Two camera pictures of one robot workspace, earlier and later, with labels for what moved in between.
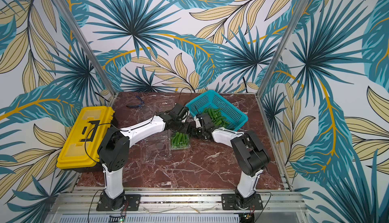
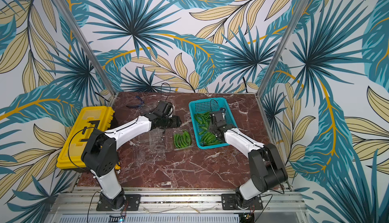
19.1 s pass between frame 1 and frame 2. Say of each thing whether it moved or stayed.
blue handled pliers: stayed
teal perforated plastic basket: moved
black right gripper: moved
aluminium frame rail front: stayed
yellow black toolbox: stayed
